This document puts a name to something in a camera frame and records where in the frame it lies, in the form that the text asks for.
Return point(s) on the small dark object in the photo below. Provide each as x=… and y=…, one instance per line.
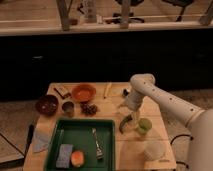
x=125, y=92

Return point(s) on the orange peach fruit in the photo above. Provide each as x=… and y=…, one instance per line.
x=77, y=158

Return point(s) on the dark red bowl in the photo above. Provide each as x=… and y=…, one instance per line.
x=47, y=105

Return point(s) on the blue sponge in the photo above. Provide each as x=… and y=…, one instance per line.
x=64, y=154

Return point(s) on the white plastic cup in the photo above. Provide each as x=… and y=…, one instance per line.
x=154, y=150

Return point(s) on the green plastic tray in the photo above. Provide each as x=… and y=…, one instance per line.
x=78, y=132

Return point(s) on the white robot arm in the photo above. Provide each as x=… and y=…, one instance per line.
x=197, y=120

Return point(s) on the small metal cup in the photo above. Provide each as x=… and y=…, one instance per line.
x=68, y=108

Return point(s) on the grey folded cloth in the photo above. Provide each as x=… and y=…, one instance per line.
x=40, y=141

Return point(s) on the green pepper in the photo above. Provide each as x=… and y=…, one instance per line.
x=123, y=122

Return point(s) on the orange bowl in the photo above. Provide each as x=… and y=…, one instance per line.
x=83, y=93

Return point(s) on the yellow banana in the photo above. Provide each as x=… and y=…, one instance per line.
x=107, y=89

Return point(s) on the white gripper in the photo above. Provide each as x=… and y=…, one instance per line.
x=133, y=105

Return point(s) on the bunch of dark grapes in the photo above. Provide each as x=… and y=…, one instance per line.
x=88, y=109

